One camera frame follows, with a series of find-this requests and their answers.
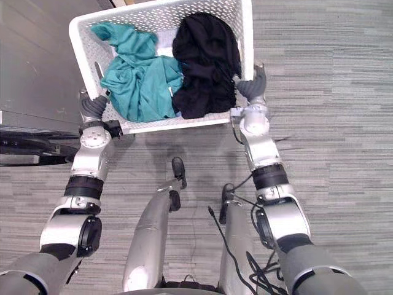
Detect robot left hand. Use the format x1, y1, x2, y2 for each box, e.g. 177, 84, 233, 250
78, 88, 109, 123

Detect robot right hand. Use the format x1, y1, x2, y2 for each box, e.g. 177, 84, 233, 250
235, 62, 268, 107

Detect white perforated plastic laundry basket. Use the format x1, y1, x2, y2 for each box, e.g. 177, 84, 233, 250
68, 0, 255, 135

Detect grey washing machine body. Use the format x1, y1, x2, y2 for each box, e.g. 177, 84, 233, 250
0, 0, 115, 133

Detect dark washing machine door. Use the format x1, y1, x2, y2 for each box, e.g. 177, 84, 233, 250
0, 128, 80, 167

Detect black cloth garment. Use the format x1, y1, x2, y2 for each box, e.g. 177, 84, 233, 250
171, 12, 242, 120

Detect teal cloth garment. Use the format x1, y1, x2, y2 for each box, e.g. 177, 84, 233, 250
90, 23, 184, 123

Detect robot left leg silver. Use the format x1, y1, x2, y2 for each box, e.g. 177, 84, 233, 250
122, 156, 188, 293

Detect robot leg silver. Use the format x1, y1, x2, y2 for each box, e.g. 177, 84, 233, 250
122, 156, 188, 293
219, 183, 256, 295

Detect robot right leg silver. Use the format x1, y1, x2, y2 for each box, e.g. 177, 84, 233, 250
219, 183, 256, 295

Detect robot torso dark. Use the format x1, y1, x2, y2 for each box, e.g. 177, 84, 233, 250
115, 275, 224, 295

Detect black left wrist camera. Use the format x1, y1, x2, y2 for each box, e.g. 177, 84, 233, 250
105, 119, 124, 140

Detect black loose cable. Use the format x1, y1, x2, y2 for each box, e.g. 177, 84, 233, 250
208, 206, 290, 295

